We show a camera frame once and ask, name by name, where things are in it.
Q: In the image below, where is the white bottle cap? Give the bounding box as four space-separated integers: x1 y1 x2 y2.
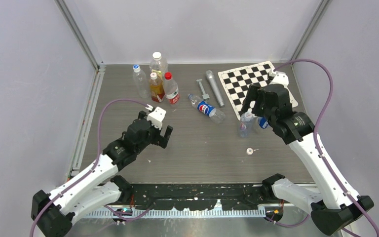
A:
246 148 254 155
245 112 254 120

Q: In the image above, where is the clear bottle pink label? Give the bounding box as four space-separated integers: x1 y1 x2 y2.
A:
238 112 255 138

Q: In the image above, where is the blue label clear bottle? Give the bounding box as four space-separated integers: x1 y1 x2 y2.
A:
256 117 268 129

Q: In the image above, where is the Pepsi label clear bottle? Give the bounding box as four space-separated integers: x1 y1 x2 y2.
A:
188 94 226 124

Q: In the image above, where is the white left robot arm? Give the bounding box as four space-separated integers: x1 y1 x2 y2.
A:
30 107 173 237

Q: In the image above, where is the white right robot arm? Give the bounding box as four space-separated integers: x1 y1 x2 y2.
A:
242 84 374 236

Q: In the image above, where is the blue white cap bottle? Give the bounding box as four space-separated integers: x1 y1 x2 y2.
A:
133 64 151 98

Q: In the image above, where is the amber liquid bottle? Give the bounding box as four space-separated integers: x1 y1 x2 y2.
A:
150 73 165 103

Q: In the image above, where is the red cap clear bottle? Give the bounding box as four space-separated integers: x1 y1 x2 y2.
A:
164 72 180 106

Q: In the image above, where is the tall white cap bottle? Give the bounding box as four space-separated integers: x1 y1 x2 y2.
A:
149 51 168 79

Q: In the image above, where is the black white chessboard mat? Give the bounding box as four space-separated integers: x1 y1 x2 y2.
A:
217 61 299 121

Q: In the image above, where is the silver microphone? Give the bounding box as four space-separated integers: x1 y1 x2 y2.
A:
205 70 225 108

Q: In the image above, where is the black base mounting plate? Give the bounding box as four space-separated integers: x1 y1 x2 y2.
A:
112 183 289 211

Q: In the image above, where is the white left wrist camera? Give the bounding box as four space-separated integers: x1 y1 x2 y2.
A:
145 104 167 130

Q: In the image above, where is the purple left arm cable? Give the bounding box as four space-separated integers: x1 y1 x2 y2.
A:
29 98 153 237

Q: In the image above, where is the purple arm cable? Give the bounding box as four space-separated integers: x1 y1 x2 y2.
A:
274 59 379 237
29 98 153 237

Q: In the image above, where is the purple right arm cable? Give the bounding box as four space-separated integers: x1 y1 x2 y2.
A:
274 59 379 237

